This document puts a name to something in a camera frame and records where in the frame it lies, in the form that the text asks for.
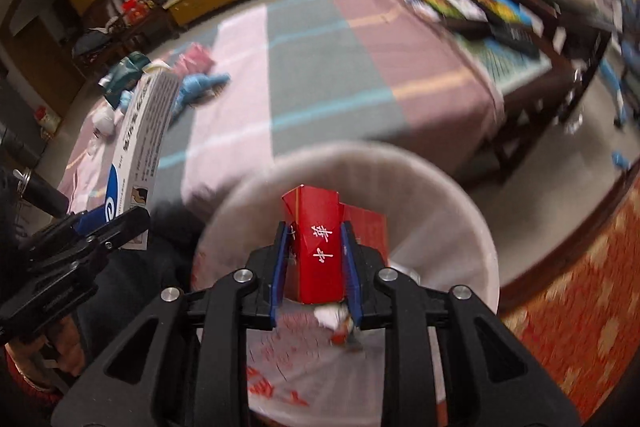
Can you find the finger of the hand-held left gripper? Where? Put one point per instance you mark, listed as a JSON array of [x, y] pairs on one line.
[[125, 224], [95, 219]]

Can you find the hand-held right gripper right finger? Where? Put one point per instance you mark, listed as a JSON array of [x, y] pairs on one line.
[[352, 277]]

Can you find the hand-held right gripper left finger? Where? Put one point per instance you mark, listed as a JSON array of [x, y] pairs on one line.
[[280, 277]]

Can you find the red cigarette box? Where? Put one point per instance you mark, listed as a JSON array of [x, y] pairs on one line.
[[315, 252]]

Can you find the white box with blue print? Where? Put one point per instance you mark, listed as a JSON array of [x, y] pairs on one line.
[[145, 142]]

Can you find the white plastic waste basket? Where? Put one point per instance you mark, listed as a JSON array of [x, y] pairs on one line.
[[440, 217]]

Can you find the person's left forearm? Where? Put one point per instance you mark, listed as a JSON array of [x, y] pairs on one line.
[[25, 369]]

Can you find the person's left hand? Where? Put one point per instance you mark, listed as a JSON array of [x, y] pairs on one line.
[[67, 347]]

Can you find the crumpled white paper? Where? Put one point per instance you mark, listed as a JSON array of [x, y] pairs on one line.
[[330, 316]]

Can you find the red flat carton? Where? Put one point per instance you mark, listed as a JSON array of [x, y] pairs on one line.
[[372, 232]]

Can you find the black metal rod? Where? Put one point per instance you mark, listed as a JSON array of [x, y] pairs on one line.
[[45, 194]]

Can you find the blue crumpled wrapper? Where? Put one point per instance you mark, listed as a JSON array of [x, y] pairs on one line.
[[197, 87]]

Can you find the pink plastic bag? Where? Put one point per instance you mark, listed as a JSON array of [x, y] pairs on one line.
[[192, 59]]

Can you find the striped pink grey table cloth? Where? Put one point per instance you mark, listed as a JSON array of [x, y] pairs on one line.
[[320, 82]]

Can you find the red gift bag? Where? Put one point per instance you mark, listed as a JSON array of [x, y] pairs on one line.
[[137, 9]]

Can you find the orange patterned seat cushion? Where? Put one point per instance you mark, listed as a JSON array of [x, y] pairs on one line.
[[590, 322]]

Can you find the glass top coffee table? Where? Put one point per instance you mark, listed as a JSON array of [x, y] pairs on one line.
[[505, 67]]

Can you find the black remote control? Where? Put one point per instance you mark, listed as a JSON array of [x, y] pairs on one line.
[[510, 37]]

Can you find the small blue toy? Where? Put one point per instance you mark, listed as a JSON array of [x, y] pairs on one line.
[[620, 159]]

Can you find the blue toy scooter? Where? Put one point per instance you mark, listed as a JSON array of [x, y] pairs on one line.
[[620, 82]]

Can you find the dark wooden table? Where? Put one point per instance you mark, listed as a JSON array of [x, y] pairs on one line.
[[585, 37]]

